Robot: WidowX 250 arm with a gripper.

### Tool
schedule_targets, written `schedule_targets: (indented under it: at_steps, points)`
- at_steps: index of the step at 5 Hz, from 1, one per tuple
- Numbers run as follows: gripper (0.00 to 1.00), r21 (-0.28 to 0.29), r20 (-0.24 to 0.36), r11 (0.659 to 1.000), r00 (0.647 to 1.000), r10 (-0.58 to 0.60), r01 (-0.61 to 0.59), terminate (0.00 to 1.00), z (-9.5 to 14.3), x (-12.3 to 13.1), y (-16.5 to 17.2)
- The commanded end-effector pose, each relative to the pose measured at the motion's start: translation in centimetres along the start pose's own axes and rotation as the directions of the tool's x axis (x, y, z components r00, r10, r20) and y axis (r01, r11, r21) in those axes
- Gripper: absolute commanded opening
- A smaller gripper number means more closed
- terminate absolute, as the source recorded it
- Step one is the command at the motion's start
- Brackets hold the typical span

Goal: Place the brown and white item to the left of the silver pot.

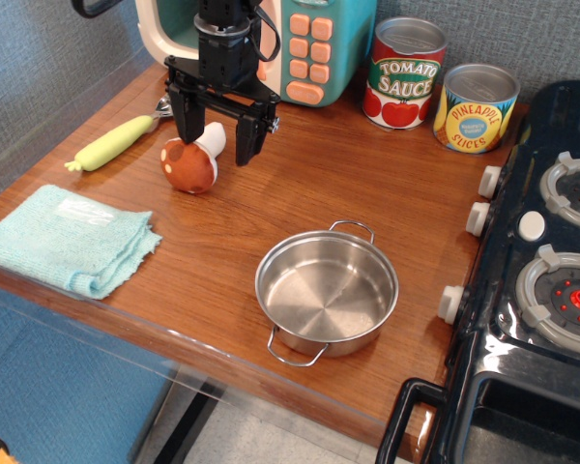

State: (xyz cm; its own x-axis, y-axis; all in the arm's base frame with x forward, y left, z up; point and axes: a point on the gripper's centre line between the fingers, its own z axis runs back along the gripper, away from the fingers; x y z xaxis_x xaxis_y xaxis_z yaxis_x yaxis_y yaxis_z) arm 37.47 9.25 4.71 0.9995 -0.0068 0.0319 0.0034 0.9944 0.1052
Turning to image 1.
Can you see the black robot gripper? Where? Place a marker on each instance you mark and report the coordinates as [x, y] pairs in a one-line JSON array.
[[224, 78]]

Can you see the brown plush mushroom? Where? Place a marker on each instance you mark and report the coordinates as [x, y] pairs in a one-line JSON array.
[[193, 167]]

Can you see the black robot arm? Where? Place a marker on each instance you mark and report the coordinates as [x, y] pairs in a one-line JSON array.
[[224, 8]]

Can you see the stainless steel pot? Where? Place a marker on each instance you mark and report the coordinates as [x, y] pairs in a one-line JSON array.
[[326, 293]]

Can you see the teal toy microwave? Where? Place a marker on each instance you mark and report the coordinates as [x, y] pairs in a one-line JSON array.
[[322, 43]]

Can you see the tomato sauce can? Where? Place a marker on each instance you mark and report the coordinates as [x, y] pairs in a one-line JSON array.
[[406, 59]]

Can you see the light blue folded cloth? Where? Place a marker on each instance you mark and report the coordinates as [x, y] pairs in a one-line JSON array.
[[73, 243]]

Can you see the pineapple slices can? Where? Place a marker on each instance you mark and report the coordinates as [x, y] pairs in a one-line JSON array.
[[476, 103]]

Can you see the black toy stove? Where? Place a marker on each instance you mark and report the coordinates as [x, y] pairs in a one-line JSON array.
[[512, 393]]

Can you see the spoon with green handle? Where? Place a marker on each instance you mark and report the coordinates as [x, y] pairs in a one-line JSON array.
[[112, 144]]

